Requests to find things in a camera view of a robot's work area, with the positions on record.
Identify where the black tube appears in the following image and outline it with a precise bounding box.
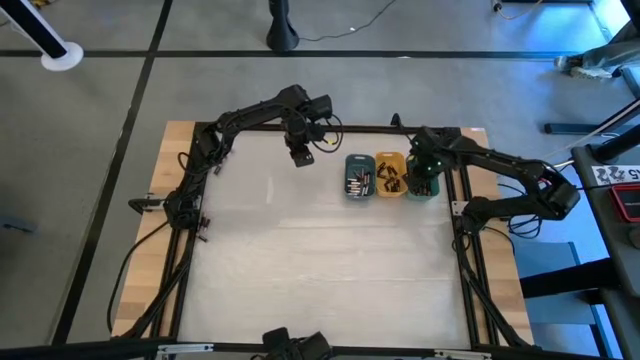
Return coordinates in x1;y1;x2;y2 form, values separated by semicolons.
592;137;640;164

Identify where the mint green plastic bin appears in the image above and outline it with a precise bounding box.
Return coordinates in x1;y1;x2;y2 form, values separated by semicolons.
404;157;442;202

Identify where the black floor cable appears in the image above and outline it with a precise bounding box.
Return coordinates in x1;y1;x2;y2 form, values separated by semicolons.
298;0;399;43

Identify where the yellow cable with plug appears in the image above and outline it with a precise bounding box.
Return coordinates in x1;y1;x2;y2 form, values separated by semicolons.
492;0;544;22

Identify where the grey desk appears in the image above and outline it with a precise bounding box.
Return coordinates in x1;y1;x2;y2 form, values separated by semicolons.
572;144;640;360

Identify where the yellow plastic bin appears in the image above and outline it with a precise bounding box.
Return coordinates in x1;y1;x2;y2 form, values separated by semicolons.
374;151;409;199

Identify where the grey floor object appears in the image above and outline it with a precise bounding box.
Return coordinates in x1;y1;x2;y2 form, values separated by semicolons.
0;214;37;235

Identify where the long black arm cable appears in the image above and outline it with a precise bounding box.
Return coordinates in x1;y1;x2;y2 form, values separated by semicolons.
106;222;169;335

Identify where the dark teal plastic bin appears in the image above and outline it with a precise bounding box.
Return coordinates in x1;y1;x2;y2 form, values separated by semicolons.
344;153;377;200

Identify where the black arm base cable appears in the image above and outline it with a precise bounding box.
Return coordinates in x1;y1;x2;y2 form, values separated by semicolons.
497;182;545;240

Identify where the black floor bar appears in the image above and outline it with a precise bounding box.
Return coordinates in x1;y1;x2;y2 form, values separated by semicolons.
543;97;640;136

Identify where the white printed label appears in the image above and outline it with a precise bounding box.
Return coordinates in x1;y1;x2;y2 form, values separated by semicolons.
592;164;640;187

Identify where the silver frame plate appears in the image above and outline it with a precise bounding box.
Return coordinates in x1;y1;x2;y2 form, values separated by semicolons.
433;349;494;360
156;342;215;356

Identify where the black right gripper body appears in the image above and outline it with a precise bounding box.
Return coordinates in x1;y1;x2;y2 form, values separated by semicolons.
408;126;454;177

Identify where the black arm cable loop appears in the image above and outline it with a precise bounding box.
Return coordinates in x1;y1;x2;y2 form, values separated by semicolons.
175;149;201;177

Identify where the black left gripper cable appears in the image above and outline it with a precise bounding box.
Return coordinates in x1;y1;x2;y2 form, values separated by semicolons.
308;113;345;154

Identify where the black aluminium table frame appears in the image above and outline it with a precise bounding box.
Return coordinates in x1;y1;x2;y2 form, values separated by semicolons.
127;110;534;357

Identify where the black desk crossbar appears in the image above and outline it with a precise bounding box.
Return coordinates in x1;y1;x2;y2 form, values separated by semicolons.
519;258;621;300

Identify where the black handheld camera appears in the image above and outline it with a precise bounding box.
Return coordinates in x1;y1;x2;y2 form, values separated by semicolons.
249;327;334;360

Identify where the person's shoe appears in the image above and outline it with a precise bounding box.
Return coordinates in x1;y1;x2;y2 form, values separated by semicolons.
553;53;614;80

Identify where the black floor stand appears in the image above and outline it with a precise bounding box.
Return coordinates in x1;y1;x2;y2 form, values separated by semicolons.
265;0;301;53

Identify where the black pole with white base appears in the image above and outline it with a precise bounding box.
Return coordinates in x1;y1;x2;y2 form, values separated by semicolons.
0;0;85;73

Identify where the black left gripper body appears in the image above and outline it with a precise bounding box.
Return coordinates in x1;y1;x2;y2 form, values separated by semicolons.
283;117;325;151

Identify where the person's leg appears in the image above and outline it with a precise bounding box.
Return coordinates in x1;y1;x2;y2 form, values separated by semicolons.
582;19;640;71

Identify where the black table clamp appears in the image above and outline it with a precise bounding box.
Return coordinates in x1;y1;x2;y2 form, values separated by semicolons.
128;197;169;215

